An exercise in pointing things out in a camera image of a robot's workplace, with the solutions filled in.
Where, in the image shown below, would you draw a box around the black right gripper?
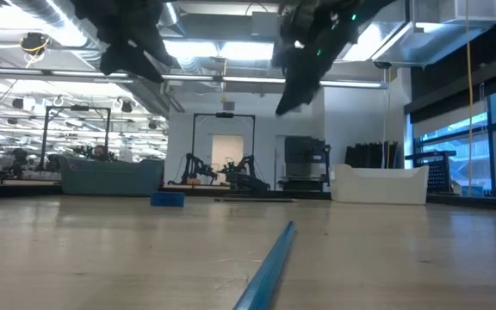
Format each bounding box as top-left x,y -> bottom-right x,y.
272,0 -> 361,116

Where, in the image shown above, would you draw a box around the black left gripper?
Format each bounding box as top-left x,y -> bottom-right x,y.
71,0 -> 175,84

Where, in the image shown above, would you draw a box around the blue eraser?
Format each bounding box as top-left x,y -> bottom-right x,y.
150,191 -> 186,208

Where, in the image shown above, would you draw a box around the blue pencil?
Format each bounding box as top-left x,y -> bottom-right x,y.
232,220 -> 297,310

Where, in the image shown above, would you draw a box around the black cabinet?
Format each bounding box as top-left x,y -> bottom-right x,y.
280,135 -> 332,193

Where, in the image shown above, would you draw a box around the black folded panels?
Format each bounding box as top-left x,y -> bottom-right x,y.
344,140 -> 400,170

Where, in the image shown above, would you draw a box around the black pencil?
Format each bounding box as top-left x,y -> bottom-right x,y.
213,197 -> 295,203

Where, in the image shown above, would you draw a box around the white plastic bin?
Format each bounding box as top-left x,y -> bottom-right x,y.
329,163 -> 430,206

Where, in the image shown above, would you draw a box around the teal plastic bin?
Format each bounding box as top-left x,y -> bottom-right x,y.
59,155 -> 165,197

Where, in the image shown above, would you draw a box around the black perforated panel stand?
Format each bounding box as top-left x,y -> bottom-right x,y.
405,150 -> 458,195

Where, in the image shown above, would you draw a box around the black gantry frame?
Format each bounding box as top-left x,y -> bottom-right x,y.
191,112 -> 257,186
40,105 -> 112,173

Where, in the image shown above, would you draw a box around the ceiling cable reel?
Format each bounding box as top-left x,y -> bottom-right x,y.
19,32 -> 51,57

